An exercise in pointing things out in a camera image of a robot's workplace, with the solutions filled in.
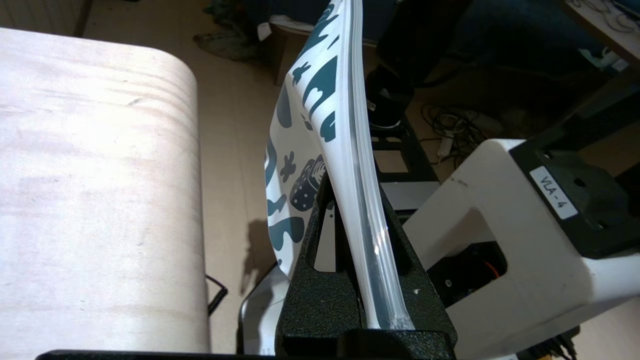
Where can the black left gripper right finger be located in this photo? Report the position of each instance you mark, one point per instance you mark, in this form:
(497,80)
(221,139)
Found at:
(420,300)

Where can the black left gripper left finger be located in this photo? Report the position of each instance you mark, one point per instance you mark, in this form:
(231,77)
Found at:
(320,300)

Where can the white floral plastic bag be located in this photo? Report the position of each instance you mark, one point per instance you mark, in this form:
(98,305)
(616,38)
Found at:
(330,150)

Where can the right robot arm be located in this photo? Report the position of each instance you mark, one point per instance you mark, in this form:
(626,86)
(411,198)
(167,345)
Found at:
(415,50)

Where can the grey metal base box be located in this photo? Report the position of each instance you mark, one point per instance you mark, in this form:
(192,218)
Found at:
(410,192)

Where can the light wood shelf desk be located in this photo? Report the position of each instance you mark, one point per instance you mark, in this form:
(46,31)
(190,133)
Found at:
(100,200)

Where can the brown cardboard box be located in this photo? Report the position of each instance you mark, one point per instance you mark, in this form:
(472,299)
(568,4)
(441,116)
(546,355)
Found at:
(285,50)

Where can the crumpled dark green cloth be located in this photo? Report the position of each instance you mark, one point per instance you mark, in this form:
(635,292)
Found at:
(225,35)

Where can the black metal base frame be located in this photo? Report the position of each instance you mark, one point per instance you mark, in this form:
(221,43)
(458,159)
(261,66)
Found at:
(395,155)

